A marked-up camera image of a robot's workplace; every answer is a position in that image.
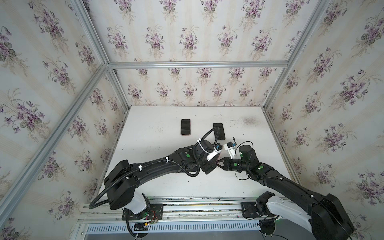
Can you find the aluminium frame beam left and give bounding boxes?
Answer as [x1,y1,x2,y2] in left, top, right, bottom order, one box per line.
[1,64,107,226]

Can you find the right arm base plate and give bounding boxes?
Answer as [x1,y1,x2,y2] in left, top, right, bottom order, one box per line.
[241,201,275,219]

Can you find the aluminium rail front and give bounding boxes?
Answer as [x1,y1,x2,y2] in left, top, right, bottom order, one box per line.
[76,197,257,224]

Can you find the phone in pink case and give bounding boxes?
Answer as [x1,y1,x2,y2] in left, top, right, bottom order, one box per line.
[181,119,191,136]

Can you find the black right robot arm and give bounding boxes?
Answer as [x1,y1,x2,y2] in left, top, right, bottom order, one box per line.
[214,145,355,240]

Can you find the aluminium frame bar back top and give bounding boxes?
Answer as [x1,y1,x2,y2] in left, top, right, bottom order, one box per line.
[107,61,289,69]

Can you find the black phone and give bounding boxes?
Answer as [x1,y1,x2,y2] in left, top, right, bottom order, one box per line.
[213,123,226,141]

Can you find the black corrugated cable hose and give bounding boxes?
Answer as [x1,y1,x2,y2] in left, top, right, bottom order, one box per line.
[88,126,221,210]

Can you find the aluminium frame post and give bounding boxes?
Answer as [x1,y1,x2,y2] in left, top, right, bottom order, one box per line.
[71,0,130,112]
[263,0,330,110]

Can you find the aluminium frame post back right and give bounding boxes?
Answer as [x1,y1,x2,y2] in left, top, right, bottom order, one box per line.
[263,0,330,110]

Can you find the white vent grille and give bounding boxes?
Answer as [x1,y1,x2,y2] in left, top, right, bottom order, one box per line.
[86,220,261,235]

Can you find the aluminium frame post back left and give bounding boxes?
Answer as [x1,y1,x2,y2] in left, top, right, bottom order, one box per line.
[71,0,130,112]

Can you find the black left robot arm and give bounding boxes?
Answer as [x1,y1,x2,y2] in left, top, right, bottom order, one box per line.
[104,144,221,210]

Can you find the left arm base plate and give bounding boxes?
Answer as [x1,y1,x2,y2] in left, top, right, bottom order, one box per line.
[122,204,164,221]

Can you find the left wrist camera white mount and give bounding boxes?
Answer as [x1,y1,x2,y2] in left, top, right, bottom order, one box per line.
[207,143,222,161]

